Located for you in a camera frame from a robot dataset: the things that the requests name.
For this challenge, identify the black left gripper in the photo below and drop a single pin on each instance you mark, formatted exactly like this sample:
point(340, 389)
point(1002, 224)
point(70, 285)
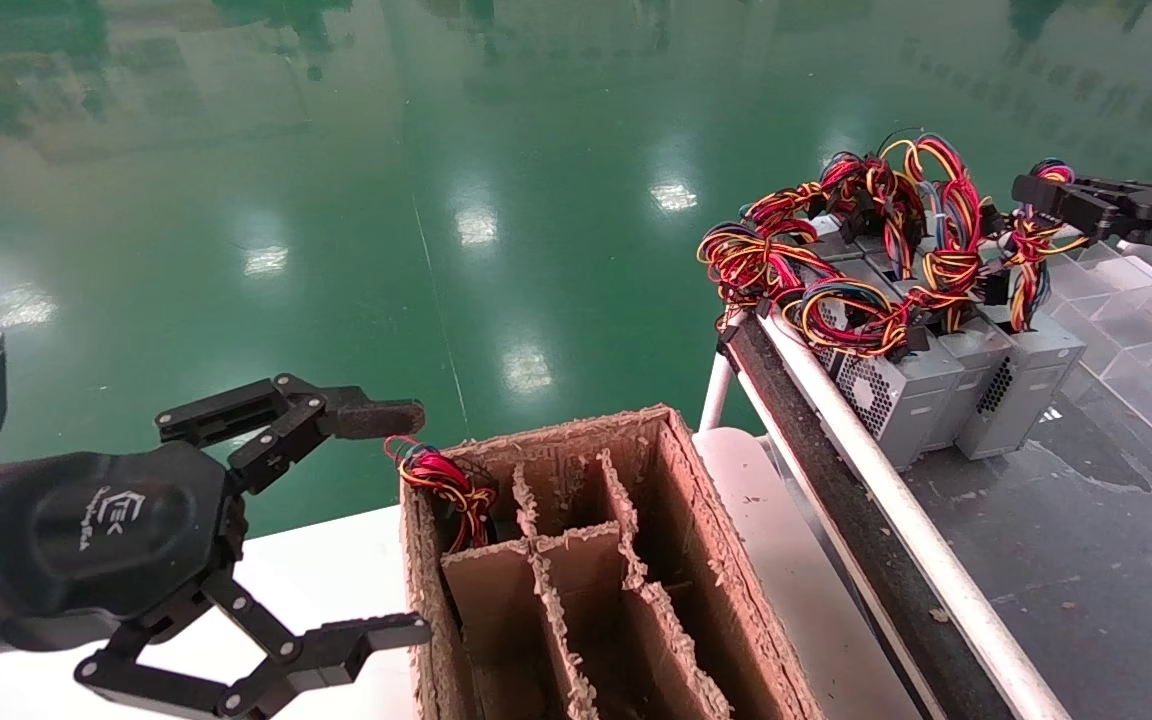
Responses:
point(106, 525)

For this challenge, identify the cardboard box with dividers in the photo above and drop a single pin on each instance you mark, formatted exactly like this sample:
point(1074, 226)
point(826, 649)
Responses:
point(706, 560)

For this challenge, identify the black foam strip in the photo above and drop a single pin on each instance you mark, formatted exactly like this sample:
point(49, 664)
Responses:
point(836, 480)

